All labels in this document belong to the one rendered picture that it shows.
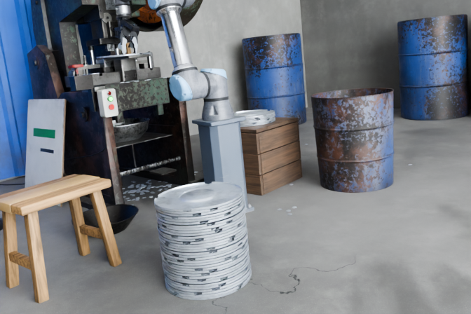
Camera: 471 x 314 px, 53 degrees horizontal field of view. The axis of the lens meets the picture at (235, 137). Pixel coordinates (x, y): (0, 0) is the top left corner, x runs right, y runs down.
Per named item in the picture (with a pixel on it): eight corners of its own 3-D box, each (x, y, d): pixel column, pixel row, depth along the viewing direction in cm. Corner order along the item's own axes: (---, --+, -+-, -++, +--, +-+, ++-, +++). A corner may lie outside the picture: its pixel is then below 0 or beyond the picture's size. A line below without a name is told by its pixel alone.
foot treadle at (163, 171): (178, 178, 251) (176, 169, 250) (162, 183, 244) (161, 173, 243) (120, 167, 293) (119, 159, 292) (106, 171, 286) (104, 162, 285)
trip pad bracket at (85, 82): (98, 111, 234) (92, 72, 231) (80, 114, 228) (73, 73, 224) (92, 111, 239) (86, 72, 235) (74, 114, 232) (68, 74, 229)
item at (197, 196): (248, 181, 165) (248, 179, 165) (235, 209, 137) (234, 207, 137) (169, 186, 170) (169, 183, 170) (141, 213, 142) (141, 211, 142)
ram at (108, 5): (132, 36, 260) (124, -20, 255) (107, 37, 250) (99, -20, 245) (115, 38, 273) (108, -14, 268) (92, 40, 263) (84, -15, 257)
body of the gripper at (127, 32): (127, 38, 256) (125, 16, 254) (136, 36, 250) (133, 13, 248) (115, 38, 251) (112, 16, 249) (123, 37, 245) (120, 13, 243)
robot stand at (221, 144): (254, 209, 221) (245, 116, 214) (221, 220, 212) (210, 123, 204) (233, 202, 237) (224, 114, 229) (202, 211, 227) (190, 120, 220)
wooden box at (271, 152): (303, 176, 270) (298, 117, 264) (262, 195, 242) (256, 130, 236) (249, 170, 296) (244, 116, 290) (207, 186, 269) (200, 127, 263)
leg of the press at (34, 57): (127, 209, 243) (102, 32, 227) (108, 216, 235) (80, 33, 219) (53, 186, 308) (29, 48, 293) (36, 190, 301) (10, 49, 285)
